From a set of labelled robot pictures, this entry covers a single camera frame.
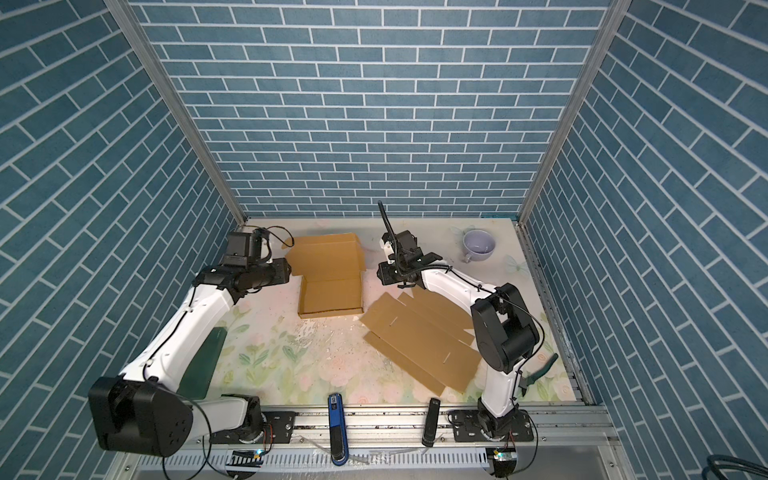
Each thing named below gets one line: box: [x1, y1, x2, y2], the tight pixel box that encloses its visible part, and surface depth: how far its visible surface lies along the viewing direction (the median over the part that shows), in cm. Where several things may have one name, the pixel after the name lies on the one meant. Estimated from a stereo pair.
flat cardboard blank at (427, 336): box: [360, 287, 482, 397], surface depth 91 cm
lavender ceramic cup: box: [462, 229, 496, 263], surface depth 110 cm
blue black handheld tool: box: [328, 393, 349, 466], surface depth 73 cm
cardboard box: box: [282, 233, 366, 319], surface depth 97 cm
